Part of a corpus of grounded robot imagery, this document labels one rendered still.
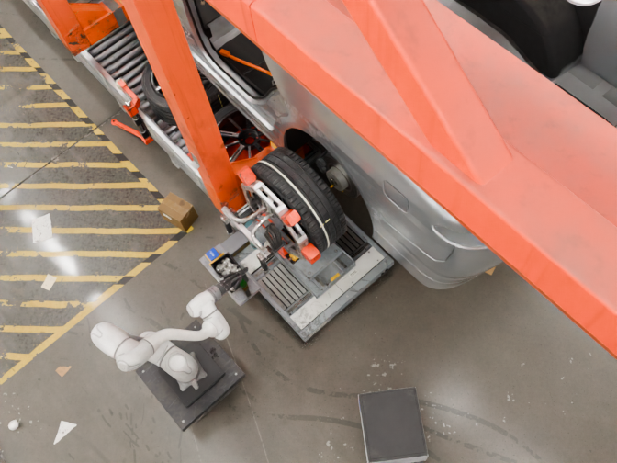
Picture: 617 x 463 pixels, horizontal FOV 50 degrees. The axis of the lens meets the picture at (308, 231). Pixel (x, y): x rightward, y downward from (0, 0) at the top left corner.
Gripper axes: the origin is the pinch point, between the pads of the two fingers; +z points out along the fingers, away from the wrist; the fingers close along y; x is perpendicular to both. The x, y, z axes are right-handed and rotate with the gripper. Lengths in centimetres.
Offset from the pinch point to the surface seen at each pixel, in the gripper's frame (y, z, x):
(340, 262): -22, 70, 34
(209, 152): 42, 11, -62
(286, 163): 9, 39, -60
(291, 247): -7.5, 33.3, -2.3
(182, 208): 92, 26, 46
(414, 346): -95, 69, 53
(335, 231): -30, 44, -32
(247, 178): 23, 22, -48
